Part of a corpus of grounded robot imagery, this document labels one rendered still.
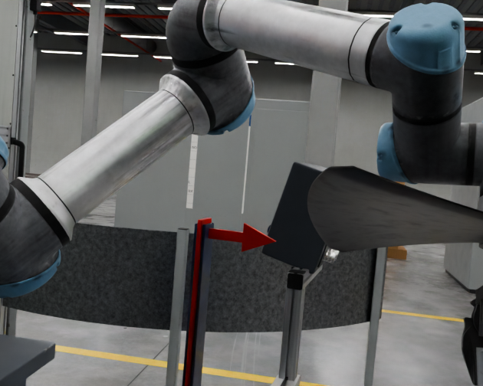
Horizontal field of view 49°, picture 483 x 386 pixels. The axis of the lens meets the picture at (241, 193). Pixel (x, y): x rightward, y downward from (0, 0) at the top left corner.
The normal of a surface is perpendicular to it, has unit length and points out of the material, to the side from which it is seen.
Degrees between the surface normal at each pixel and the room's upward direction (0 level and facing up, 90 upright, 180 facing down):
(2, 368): 0
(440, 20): 44
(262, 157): 90
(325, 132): 90
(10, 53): 90
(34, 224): 88
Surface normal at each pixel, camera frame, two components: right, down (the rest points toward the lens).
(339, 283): 0.54, 0.09
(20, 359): 0.08, -1.00
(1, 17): 0.95, 0.10
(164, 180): -0.17, 0.04
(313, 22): -0.52, -0.35
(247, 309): 0.28, 0.07
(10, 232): 0.84, 0.19
